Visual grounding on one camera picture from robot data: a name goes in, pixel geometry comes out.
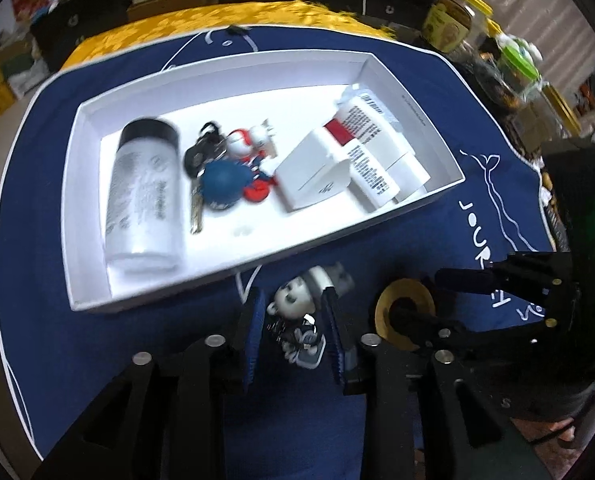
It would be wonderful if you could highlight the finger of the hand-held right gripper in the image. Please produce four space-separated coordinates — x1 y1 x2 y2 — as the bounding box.
388 297 558 356
435 251 575 311

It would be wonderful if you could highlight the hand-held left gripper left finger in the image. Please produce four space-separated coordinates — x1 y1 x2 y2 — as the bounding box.
32 287 266 480

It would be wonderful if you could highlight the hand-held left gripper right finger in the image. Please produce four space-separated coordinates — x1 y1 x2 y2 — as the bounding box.
320 286 553 480

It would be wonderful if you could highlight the round wooden coaster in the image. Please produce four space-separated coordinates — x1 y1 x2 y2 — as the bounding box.
375 278 437 352

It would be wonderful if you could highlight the panda keychain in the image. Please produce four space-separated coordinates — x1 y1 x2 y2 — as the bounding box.
266 262 354 372

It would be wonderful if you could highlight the large white tube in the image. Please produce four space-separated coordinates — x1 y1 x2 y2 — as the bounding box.
345 145 432 211

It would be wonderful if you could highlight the white triangular case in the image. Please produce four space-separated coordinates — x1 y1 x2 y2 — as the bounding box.
276 129 352 212

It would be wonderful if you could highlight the silver bottle with black cap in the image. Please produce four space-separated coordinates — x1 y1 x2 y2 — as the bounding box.
104 119 187 273

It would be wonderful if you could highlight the white red cat figure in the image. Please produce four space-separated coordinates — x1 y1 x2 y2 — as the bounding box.
225 119 278 161

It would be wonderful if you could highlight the white tube with red cap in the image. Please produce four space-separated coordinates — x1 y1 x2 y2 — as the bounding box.
326 119 418 161

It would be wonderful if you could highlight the clear bottle with white cap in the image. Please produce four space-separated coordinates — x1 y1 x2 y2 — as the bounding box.
335 85 403 146

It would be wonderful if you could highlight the white cardboard box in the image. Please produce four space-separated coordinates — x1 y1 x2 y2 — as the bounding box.
62 50 465 313

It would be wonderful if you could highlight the rectangular jar with yellow lid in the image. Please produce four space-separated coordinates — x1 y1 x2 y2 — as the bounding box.
522 85 583 153

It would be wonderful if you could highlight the jar with green lid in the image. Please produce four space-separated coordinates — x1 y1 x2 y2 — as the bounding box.
495 35 543 98

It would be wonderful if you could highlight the large jar with yellow lid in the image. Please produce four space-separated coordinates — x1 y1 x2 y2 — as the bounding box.
422 0 493 53

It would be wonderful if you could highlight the navy blue tablecloth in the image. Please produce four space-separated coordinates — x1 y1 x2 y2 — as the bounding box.
0 25 563 480

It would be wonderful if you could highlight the yellow floral cloth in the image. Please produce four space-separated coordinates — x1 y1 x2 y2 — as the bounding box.
60 0 403 73

